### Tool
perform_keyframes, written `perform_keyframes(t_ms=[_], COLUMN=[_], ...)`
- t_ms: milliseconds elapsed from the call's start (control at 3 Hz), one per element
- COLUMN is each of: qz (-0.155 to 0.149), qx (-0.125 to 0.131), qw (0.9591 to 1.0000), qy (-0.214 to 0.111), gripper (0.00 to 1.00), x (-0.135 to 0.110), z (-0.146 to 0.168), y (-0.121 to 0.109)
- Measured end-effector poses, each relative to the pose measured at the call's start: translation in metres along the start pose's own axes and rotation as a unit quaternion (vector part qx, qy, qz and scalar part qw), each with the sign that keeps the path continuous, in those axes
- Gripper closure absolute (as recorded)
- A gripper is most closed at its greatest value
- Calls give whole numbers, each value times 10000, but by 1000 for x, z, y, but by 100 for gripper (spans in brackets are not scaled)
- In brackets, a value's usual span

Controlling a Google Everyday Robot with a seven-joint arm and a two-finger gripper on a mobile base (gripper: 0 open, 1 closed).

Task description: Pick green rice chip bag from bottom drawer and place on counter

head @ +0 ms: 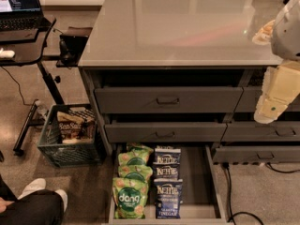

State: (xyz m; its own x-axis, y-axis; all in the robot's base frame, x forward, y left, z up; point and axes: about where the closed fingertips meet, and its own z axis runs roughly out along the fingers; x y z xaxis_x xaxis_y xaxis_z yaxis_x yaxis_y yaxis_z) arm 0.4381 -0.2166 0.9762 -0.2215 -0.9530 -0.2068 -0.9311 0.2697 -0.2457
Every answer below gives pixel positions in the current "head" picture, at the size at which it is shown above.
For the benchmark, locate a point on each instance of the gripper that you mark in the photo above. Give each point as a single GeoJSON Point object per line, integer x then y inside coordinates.
{"type": "Point", "coordinates": [287, 35]}

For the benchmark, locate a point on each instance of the green dang chip bag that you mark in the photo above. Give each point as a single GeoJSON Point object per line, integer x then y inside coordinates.
{"type": "Point", "coordinates": [136, 154]}
{"type": "Point", "coordinates": [130, 197]}
{"type": "Point", "coordinates": [136, 172]}

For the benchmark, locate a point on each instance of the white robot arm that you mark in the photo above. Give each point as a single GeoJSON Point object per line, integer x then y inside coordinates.
{"type": "Point", "coordinates": [283, 33]}

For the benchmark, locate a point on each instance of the grey top right drawer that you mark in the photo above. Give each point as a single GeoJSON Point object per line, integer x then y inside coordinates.
{"type": "Point", "coordinates": [249, 99]}

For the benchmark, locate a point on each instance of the grey middle right drawer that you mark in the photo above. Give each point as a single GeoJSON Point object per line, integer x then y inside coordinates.
{"type": "Point", "coordinates": [255, 132]}

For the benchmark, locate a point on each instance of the grey top left drawer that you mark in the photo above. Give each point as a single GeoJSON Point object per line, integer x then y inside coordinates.
{"type": "Point", "coordinates": [167, 99]}

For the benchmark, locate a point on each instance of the grey cabinet counter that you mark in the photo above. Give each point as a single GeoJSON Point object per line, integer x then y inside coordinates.
{"type": "Point", "coordinates": [180, 43]}

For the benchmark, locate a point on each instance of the grey middle left drawer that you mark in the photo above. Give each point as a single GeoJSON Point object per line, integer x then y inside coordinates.
{"type": "Point", "coordinates": [165, 132]}

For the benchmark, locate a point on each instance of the rear blue kettle chip bag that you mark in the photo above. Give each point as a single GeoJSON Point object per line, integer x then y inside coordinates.
{"type": "Point", "coordinates": [167, 156]}

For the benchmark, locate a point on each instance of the blue kettle chip bag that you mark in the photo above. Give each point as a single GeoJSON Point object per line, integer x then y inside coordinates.
{"type": "Point", "coordinates": [166, 171]}
{"type": "Point", "coordinates": [168, 198]}
{"type": "Point", "coordinates": [167, 156]}

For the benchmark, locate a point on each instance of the middle blue kettle chip bag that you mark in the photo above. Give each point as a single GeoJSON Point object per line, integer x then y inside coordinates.
{"type": "Point", "coordinates": [166, 171]}

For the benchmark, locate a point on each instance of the open grey bottom drawer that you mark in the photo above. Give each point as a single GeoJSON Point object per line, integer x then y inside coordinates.
{"type": "Point", "coordinates": [201, 201]}

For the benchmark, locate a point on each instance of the front blue kettle chip bag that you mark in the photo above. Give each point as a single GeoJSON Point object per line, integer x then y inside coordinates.
{"type": "Point", "coordinates": [168, 198]}

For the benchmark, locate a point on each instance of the brown snack bag in crate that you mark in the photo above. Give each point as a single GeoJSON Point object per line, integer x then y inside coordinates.
{"type": "Point", "coordinates": [75, 129]}

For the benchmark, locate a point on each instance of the person hand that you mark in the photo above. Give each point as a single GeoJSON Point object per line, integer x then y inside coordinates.
{"type": "Point", "coordinates": [4, 204]}

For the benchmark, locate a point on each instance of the black clamp device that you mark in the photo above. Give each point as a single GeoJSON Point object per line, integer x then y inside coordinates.
{"type": "Point", "coordinates": [72, 44]}

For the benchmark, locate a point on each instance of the green plastic crate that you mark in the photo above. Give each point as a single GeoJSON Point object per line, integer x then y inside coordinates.
{"type": "Point", "coordinates": [69, 155]}

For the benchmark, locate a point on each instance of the white right shoe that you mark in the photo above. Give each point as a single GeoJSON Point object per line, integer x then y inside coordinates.
{"type": "Point", "coordinates": [61, 200]}

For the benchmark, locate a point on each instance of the white shoe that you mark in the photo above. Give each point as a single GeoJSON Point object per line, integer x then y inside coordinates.
{"type": "Point", "coordinates": [61, 200]}
{"type": "Point", "coordinates": [35, 185]}

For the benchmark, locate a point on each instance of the black laptop stand table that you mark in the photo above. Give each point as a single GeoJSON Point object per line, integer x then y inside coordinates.
{"type": "Point", "coordinates": [32, 53]}

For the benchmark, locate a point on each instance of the white left shoe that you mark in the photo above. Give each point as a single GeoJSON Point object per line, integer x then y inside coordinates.
{"type": "Point", "coordinates": [35, 185]}

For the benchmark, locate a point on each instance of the person leg black trousers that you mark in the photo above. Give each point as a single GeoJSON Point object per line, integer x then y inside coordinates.
{"type": "Point", "coordinates": [38, 208]}

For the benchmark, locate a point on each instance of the black laptop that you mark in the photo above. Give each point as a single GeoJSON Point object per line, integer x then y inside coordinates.
{"type": "Point", "coordinates": [20, 20]}

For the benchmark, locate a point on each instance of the white object on stand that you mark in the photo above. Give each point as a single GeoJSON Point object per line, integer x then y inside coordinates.
{"type": "Point", "coordinates": [6, 54]}

